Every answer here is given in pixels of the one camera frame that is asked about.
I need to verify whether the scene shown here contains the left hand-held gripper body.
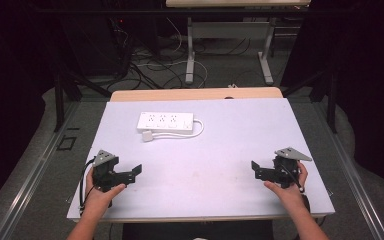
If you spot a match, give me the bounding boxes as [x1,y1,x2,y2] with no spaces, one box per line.
[91,149,133,194]

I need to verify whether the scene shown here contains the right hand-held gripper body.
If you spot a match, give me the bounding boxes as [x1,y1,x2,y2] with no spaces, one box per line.
[259,146,313,190]

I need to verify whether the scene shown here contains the person's left hand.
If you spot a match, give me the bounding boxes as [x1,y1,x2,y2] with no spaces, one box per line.
[84,167,128,215]

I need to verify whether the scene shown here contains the person's right hand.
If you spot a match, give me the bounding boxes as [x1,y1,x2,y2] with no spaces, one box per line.
[263,161,309,207]

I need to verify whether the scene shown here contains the white table mat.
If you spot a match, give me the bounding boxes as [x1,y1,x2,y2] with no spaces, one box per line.
[66,97,336,223]

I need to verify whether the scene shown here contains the white power strip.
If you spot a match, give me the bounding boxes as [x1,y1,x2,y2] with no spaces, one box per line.
[136,111,195,135]

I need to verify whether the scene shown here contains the person's dark clothing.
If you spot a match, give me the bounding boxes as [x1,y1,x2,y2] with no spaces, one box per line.
[121,219,275,240]

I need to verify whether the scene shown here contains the wooden table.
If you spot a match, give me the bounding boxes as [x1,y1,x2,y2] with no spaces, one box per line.
[109,86,285,103]

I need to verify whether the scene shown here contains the black metal stand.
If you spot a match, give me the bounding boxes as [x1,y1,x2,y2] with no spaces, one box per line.
[52,64,113,133]
[280,68,340,135]

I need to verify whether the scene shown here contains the dark equipment cabinet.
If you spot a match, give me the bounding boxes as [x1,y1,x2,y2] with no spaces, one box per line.
[59,13,133,77]

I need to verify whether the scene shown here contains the desk with white legs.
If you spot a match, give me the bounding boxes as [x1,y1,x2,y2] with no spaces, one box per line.
[165,0,312,86]

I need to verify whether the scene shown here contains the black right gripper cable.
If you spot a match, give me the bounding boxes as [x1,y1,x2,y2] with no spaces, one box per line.
[280,164,306,194]

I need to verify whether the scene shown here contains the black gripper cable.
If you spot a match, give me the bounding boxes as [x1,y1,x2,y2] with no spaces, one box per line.
[78,158,97,215]
[280,164,306,194]

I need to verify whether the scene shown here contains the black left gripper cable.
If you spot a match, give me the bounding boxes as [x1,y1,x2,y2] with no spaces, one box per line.
[78,158,97,215]

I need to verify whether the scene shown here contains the white power strip cable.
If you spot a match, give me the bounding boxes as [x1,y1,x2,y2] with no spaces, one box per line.
[151,118,205,140]

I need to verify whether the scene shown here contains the metal floor rail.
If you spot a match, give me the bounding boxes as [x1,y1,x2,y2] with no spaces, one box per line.
[313,99,384,240]
[0,99,82,240]

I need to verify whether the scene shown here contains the bundle of black floor cables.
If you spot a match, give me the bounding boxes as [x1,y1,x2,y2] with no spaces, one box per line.
[106,36,268,91]

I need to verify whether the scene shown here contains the white floor cable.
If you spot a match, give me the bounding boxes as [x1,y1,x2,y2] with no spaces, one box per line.
[135,17,210,89]

